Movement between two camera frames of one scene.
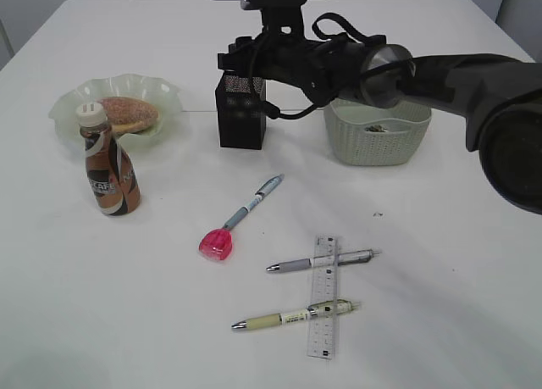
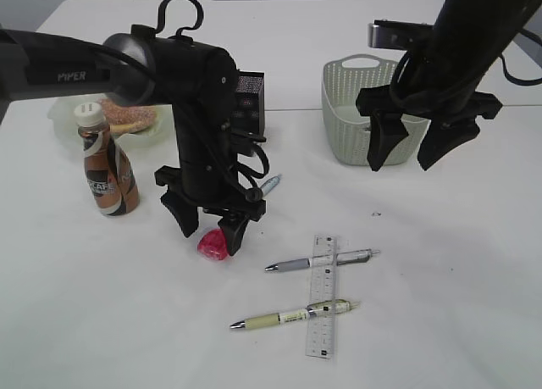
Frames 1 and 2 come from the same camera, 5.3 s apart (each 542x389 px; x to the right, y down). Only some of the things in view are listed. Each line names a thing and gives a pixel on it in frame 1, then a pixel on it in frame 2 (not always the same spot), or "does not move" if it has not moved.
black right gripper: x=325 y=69 to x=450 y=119
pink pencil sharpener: x=216 y=244 does not move
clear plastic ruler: x=322 y=325 does not move
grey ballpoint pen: x=325 y=260 does not move
